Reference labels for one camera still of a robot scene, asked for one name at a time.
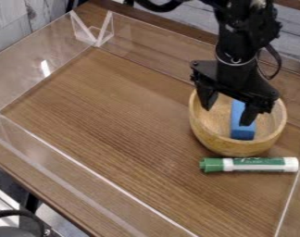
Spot blue rectangular block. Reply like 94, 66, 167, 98
230, 100, 257, 141

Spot light wooden bowl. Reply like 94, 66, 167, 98
189, 91, 288, 157

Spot clear acrylic tray walls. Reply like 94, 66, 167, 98
0, 5, 300, 237

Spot green and white marker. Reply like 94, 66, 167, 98
199, 157, 300, 173

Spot black cable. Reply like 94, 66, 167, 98
0, 208, 46, 237

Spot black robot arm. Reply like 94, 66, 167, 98
190, 0, 282, 126

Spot black metal stand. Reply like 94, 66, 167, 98
19, 193, 52, 237

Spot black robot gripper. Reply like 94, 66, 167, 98
190, 60, 280, 126

